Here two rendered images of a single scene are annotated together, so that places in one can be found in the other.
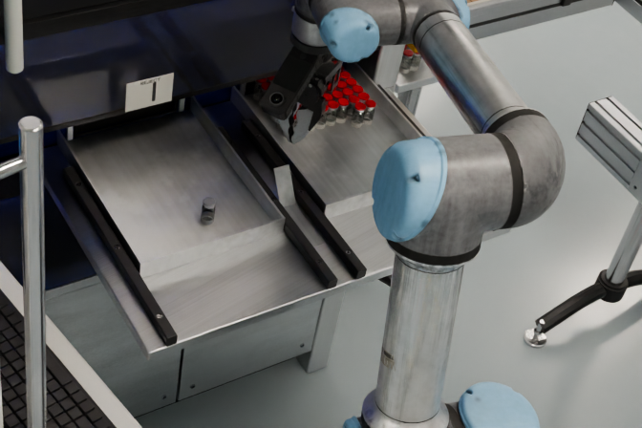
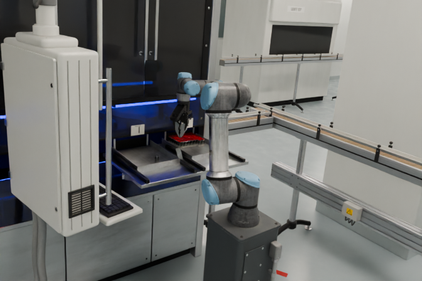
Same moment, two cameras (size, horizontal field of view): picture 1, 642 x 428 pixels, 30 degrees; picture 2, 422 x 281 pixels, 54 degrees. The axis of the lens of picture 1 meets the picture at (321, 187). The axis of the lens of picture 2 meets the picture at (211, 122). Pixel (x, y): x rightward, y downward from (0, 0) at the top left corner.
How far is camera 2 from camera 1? 90 cm
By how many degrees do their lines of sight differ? 26
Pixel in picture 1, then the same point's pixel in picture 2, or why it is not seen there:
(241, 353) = (171, 243)
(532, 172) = (241, 87)
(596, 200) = (284, 209)
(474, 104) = not seen: hidden behind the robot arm
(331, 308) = (200, 227)
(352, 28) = (192, 83)
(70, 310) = not seen: hidden behind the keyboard
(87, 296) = not seen: hidden behind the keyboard
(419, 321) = (218, 135)
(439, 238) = (219, 104)
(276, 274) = (178, 171)
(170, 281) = (146, 173)
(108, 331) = (127, 223)
